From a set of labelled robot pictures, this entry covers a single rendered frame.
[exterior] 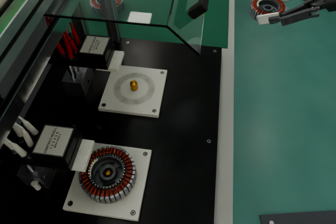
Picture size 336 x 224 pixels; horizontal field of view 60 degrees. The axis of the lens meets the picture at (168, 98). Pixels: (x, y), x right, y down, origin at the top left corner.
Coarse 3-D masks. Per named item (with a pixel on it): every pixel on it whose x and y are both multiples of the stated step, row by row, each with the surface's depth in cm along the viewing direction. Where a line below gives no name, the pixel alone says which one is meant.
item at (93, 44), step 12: (96, 36) 66; (84, 48) 64; (96, 48) 64; (108, 48) 65; (60, 60) 65; (72, 60) 65; (84, 60) 64; (96, 60) 64; (108, 60) 65; (120, 60) 67; (72, 72) 70
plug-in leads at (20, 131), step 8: (24, 120) 50; (16, 128) 51; (32, 128) 52; (24, 136) 49; (8, 144) 50; (16, 144) 48; (32, 144) 51; (0, 152) 51; (16, 152) 49; (24, 152) 50
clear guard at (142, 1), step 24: (72, 0) 50; (96, 0) 50; (120, 0) 50; (144, 0) 50; (168, 0) 50; (192, 0) 55; (144, 24) 47; (168, 24) 46; (192, 24) 52; (192, 48) 49
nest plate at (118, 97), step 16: (112, 80) 76; (128, 80) 76; (144, 80) 76; (160, 80) 76; (112, 96) 73; (128, 96) 73; (144, 96) 73; (160, 96) 73; (112, 112) 72; (128, 112) 71; (144, 112) 70
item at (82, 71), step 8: (80, 72) 73; (88, 72) 75; (64, 80) 71; (72, 80) 71; (80, 80) 71; (88, 80) 75; (64, 88) 73; (72, 88) 72; (80, 88) 72; (88, 88) 76
